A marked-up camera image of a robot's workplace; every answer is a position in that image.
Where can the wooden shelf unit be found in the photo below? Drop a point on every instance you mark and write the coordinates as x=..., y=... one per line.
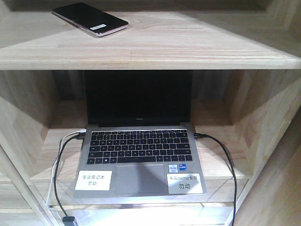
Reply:
x=255, y=46

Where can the grey usb hub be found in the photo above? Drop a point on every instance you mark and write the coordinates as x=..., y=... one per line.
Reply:
x=69, y=221

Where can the silver laptop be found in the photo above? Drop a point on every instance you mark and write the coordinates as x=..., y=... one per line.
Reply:
x=139, y=139

